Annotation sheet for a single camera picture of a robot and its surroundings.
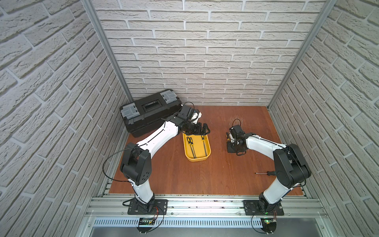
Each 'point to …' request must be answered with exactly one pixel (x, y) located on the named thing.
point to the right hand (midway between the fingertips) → (232, 148)
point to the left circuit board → (146, 224)
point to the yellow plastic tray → (197, 147)
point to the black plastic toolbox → (145, 116)
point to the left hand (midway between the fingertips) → (206, 130)
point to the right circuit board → (269, 225)
